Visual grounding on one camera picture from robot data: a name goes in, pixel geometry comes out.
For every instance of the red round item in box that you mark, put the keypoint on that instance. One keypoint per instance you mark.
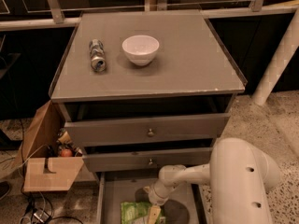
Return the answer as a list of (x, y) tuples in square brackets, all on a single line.
[(66, 153)]

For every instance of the grey middle drawer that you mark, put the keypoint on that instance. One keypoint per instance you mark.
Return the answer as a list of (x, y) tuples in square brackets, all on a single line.
[(146, 159)]

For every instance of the grey top drawer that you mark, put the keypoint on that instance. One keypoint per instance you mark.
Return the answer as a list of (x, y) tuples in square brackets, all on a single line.
[(108, 132)]

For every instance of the tan packet in box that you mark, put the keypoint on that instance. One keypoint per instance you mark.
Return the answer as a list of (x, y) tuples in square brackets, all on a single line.
[(64, 137)]

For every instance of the white diagonal support pole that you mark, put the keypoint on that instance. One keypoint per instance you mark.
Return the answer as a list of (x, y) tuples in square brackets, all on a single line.
[(287, 46)]

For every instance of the grey drawer cabinet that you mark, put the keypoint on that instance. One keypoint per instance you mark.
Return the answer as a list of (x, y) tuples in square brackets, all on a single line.
[(191, 74)]

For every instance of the brown cardboard box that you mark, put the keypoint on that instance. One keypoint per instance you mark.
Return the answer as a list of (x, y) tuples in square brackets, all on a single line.
[(45, 169)]

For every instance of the grey bottom drawer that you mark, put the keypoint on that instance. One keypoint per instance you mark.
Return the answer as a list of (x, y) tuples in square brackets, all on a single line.
[(185, 205)]

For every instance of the metal railing frame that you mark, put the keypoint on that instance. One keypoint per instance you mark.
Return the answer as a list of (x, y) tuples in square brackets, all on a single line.
[(31, 14)]

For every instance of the grey drawer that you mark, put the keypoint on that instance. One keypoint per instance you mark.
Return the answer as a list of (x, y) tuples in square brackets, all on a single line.
[(146, 159), (108, 132), (185, 205)]

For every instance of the green rice chip bag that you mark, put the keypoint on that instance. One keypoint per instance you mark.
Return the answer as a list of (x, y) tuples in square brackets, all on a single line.
[(137, 213)]

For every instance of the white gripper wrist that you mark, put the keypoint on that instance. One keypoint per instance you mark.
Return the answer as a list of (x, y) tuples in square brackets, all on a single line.
[(156, 197)]

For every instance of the white ceramic bowl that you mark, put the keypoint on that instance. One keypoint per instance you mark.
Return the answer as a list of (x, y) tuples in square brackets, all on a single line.
[(140, 49)]

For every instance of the small power adapter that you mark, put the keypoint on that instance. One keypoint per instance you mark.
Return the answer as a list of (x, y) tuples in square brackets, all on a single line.
[(41, 216)]

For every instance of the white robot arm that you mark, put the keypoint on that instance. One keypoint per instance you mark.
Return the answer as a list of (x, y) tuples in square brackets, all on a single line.
[(239, 175)]

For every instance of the crushed aluminium drink can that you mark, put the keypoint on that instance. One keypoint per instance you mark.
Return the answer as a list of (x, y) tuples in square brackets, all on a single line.
[(97, 55)]

